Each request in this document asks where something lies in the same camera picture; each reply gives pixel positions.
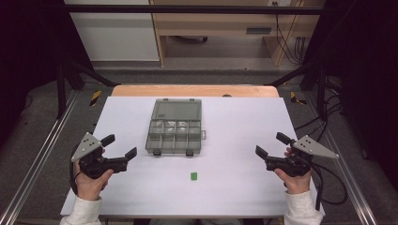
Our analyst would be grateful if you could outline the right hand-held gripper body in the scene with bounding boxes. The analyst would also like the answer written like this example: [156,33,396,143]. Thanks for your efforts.
[264,134,340,178]

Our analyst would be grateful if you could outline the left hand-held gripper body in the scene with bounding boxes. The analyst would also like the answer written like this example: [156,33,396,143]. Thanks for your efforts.
[70,131,130,180]

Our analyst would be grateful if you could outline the grey clear compartment organizer box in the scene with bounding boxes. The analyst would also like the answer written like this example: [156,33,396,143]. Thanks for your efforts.
[145,97,207,158]

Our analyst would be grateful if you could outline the person's right hand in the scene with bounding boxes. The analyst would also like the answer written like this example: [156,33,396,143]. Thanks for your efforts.
[273,147,313,196]

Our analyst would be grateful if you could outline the person's left hand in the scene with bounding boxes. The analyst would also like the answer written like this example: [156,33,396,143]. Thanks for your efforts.
[73,148,115,202]

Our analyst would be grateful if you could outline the white table board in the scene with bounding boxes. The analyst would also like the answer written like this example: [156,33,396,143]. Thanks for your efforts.
[60,96,327,218]

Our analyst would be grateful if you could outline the yellow black floor tape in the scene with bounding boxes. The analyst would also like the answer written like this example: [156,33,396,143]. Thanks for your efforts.
[289,91,308,106]
[89,89,102,107]

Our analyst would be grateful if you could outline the wooden table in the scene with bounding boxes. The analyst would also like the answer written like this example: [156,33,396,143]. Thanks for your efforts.
[111,83,281,98]

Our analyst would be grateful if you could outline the white cabinet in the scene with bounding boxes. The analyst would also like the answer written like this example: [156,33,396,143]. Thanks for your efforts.
[64,0,161,63]

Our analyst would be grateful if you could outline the black curtain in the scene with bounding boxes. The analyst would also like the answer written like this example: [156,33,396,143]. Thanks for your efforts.
[0,0,93,149]
[304,0,398,184]

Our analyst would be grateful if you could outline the light wooden desk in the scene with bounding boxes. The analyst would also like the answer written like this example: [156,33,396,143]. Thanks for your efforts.
[149,0,327,68]

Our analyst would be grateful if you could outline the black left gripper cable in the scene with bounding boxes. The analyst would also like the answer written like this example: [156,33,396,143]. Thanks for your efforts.
[69,143,83,197]

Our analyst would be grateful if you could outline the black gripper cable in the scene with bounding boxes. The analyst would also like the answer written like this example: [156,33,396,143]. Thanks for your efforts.
[309,162,349,212]
[69,143,83,197]

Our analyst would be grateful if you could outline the black floor cables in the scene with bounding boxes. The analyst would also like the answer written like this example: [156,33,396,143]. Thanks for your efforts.
[294,76,345,143]

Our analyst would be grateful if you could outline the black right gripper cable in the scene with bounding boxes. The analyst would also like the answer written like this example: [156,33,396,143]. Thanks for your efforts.
[309,162,349,212]

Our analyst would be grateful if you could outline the aluminium floor rail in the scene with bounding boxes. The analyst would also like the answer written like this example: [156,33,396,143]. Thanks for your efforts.
[0,90,81,225]
[304,92,378,225]

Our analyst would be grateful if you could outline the black metal frame stand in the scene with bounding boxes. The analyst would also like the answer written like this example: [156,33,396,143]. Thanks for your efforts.
[266,59,329,122]
[55,58,120,120]

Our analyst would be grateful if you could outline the black hanging desk cables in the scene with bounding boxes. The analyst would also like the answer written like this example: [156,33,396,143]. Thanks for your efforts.
[271,1,306,66]

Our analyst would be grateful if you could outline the black horizontal frame bar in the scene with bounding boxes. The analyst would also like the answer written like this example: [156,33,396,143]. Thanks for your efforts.
[62,4,325,16]

